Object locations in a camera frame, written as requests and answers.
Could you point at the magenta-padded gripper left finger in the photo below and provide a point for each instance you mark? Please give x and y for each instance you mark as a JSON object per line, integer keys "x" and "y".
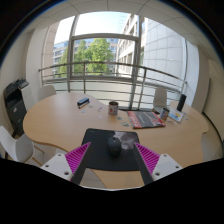
{"x": 58, "y": 165}

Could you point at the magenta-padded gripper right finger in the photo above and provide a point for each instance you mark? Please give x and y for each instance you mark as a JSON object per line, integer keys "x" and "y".
{"x": 165, "y": 165}

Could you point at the black computer mouse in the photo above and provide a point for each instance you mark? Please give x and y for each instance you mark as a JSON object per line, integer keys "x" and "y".
{"x": 114, "y": 147}

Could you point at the black mouse pad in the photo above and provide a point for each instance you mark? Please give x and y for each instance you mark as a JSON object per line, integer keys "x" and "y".
{"x": 96, "y": 146}

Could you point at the beige sticker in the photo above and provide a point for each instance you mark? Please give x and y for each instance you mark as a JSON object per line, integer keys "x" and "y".
{"x": 171, "y": 122}

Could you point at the white chair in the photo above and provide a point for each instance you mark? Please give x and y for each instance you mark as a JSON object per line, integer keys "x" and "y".
{"x": 16, "y": 146}
{"x": 46, "y": 91}
{"x": 160, "y": 96}

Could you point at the red magazine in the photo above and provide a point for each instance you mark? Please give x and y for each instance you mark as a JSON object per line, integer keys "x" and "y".
{"x": 145, "y": 119}

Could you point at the light-coloured magazine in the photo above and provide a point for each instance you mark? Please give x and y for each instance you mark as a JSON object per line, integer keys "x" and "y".
{"x": 176, "y": 115}

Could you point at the teal and yellow sticker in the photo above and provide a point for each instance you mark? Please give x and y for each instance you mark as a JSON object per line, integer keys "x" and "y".
{"x": 125, "y": 124}

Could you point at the black cylinder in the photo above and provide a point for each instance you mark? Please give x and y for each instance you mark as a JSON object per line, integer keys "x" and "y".
{"x": 181, "y": 102}

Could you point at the small pale sticker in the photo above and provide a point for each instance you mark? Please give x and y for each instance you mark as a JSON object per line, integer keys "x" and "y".
{"x": 119, "y": 118}

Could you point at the black office printer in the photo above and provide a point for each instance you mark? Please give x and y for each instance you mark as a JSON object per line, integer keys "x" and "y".
{"x": 15, "y": 106}

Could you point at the printed white cup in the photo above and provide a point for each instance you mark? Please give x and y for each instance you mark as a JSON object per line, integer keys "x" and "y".
{"x": 113, "y": 108}

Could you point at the metal balcony railing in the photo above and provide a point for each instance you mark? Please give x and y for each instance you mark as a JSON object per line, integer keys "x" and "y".
{"x": 110, "y": 78}

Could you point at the green tree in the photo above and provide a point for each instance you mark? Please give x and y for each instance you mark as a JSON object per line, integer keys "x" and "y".
{"x": 96, "y": 53}

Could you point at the white tiled building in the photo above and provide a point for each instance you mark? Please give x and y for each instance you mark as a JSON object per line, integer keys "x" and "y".
{"x": 163, "y": 46}

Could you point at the grey window frame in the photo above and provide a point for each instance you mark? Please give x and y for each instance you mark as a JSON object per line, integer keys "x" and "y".
{"x": 136, "y": 53}

